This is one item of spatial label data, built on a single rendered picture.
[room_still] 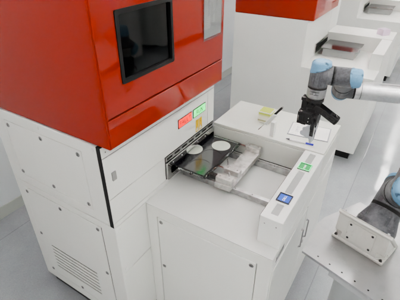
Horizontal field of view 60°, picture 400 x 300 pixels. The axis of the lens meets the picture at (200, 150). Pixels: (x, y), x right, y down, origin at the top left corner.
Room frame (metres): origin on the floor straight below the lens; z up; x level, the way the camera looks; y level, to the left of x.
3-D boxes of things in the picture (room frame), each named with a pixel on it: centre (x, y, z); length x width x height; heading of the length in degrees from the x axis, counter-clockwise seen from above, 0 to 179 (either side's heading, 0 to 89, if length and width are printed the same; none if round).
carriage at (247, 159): (1.43, -0.20, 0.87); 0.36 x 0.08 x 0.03; 148
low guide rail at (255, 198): (1.32, -0.13, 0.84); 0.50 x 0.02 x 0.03; 58
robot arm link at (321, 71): (1.31, -0.47, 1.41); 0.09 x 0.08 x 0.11; 72
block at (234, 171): (1.37, -0.16, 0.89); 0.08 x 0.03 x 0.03; 58
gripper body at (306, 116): (1.32, -0.46, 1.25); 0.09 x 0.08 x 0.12; 58
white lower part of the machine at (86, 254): (1.59, 0.44, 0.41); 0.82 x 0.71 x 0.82; 148
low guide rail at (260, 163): (1.54, -0.27, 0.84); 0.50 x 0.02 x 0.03; 58
